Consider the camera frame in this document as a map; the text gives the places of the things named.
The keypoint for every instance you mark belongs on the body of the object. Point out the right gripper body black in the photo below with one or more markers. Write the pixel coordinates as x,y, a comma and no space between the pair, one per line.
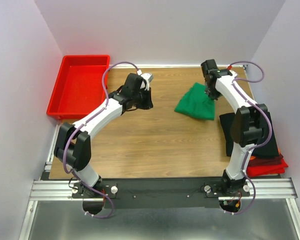
213,94

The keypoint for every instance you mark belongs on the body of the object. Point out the aluminium frame rail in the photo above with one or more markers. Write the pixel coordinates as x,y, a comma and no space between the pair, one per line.
156,148

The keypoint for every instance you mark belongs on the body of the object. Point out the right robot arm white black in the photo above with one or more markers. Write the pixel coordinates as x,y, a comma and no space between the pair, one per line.
251,127

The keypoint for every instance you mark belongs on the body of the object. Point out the black folded t shirt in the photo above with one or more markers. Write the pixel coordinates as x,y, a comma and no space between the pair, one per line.
267,151

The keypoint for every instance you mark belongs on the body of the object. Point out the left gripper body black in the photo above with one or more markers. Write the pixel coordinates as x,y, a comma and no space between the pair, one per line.
142,99

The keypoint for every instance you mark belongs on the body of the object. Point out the orange folded t shirt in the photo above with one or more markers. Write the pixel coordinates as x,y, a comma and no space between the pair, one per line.
254,157

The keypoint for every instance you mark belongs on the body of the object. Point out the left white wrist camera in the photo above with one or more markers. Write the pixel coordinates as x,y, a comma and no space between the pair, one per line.
146,80

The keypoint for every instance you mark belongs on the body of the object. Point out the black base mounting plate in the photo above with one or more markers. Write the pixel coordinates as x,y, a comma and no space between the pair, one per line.
149,193

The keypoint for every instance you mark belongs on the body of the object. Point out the red plastic bin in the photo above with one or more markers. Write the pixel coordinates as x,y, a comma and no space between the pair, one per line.
78,87

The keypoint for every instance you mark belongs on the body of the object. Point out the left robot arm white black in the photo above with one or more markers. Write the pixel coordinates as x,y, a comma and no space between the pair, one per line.
73,144

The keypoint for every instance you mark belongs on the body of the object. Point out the dark red folded t shirt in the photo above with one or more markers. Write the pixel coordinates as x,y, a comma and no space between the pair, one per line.
263,162

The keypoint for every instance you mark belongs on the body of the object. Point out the green polo shirt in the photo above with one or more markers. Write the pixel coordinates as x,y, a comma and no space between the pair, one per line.
197,104

